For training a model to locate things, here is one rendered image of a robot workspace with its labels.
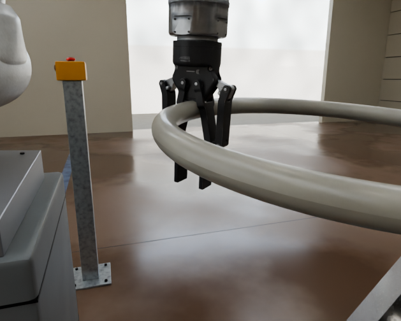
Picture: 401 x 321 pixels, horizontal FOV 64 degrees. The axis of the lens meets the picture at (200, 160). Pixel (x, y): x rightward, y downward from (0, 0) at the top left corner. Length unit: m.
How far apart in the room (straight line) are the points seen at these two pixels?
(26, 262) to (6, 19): 0.46
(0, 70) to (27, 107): 5.86
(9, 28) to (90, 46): 5.73
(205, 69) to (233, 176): 0.29
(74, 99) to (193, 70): 1.09
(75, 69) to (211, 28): 1.11
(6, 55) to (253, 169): 0.59
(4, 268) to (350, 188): 0.39
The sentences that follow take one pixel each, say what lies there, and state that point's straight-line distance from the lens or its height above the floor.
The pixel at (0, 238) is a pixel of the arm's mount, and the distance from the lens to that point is 0.46.
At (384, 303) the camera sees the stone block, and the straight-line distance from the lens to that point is 0.54.
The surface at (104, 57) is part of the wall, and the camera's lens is 6.46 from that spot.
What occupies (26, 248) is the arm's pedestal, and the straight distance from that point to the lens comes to 0.48.
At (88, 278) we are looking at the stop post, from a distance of 1.85.
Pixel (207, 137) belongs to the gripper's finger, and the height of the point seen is 0.92.
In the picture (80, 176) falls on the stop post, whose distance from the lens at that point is 1.62.
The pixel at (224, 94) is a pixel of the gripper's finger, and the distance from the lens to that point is 0.49.
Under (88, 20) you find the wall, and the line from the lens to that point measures 6.52.
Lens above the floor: 1.01
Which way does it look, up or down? 14 degrees down
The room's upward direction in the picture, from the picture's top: straight up
